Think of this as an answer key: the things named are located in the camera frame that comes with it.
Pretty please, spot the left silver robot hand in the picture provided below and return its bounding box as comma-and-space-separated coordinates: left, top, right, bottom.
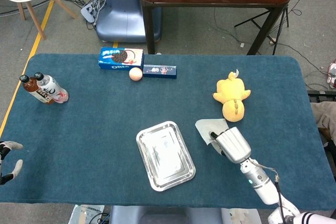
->
0, 141, 24, 185

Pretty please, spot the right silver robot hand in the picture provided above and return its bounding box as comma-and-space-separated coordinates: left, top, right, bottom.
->
209, 126, 252, 163

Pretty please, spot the white paper towel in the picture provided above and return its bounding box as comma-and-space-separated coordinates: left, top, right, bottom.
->
195, 118, 228, 154

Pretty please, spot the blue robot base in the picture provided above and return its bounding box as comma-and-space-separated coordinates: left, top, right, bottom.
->
94, 0, 162, 43

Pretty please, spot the silver metal tray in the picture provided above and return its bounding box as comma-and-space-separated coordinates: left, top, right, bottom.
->
135, 121, 197, 192

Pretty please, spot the yellow plush toy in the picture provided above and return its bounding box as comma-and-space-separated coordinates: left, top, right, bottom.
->
212, 69, 251, 123

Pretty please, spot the brown tea bottle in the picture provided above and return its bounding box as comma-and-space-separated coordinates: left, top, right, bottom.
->
19, 74, 57, 105

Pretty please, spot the clear bottle white label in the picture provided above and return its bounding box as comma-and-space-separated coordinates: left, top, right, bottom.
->
34, 72, 69, 104

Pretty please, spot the white printed box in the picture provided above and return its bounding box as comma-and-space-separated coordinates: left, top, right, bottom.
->
68, 204, 106, 224

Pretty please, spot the blue table cloth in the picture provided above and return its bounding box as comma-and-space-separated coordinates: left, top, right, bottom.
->
0, 53, 336, 211

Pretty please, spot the brown fabric bundle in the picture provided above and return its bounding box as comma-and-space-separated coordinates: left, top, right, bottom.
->
309, 100, 336, 141

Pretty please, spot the grey blue robot torso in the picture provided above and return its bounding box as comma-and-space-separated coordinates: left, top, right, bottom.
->
109, 205, 224, 224

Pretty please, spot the dark blue narrow box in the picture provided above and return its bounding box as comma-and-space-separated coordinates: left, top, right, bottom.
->
142, 64, 177, 80

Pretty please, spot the peach coloured ball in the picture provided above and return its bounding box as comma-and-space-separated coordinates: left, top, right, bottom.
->
129, 67, 143, 81

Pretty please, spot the pink white shoe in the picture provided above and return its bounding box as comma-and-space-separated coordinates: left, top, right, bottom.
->
327, 60, 336, 89

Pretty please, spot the black tripod stand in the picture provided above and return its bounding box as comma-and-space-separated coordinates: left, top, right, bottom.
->
234, 0, 308, 56

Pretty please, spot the blue Oreo cookie box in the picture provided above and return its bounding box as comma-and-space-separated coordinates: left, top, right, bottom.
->
98, 47, 145, 71

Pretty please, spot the white power strip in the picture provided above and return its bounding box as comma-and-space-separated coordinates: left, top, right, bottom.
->
80, 0, 106, 23

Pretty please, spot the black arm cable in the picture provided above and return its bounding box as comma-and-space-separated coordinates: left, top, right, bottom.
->
250, 162, 287, 216

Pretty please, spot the black metal rail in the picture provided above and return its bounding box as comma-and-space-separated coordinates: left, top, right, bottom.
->
307, 90, 336, 101

